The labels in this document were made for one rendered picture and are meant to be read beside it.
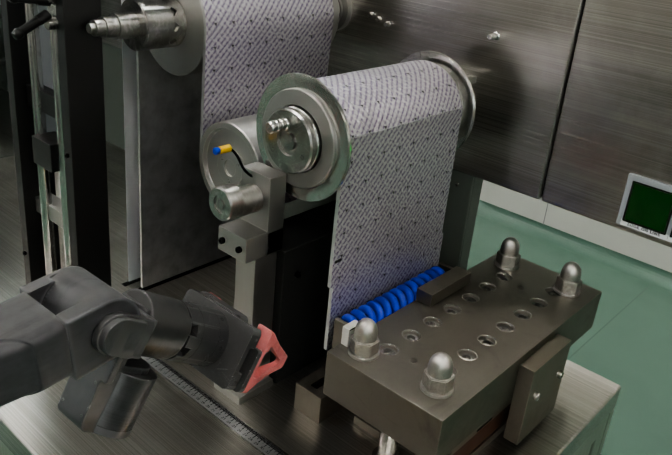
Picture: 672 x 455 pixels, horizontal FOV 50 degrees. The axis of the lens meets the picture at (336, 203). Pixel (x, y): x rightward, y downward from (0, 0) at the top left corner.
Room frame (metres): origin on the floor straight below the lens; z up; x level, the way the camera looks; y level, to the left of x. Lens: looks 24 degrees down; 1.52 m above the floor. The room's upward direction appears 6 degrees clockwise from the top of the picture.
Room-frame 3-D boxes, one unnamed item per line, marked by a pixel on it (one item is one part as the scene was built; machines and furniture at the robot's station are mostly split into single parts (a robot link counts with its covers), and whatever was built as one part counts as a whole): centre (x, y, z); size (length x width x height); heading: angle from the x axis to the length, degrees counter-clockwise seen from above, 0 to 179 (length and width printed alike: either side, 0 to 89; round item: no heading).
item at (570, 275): (0.89, -0.33, 1.05); 0.04 x 0.04 x 0.04
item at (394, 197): (0.84, -0.08, 1.17); 0.23 x 0.01 x 0.18; 140
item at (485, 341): (0.80, -0.20, 1.00); 0.40 x 0.16 x 0.06; 140
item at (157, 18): (0.93, 0.25, 1.33); 0.06 x 0.06 x 0.06; 50
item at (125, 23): (0.88, 0.29, 1.33); 0.06 x 0.03 x 0.03; 140
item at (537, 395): (0.75, -0.28, 0.96); 0.10 x 0.03 x 0.11; 140
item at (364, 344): (0.70, -0.05, 1.05); 0.04 x 0.04 x 0.04
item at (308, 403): (0.84, -0.08, 0.92); 0.28 x 0.04 x 0.04; 140
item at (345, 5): (1.17, 0.05, 1.33); 0.07 x 0.07 x 0.07; 50
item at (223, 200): (0.75, 0.12, 1.18); 0.04 x 0.02 x 0.04; 50
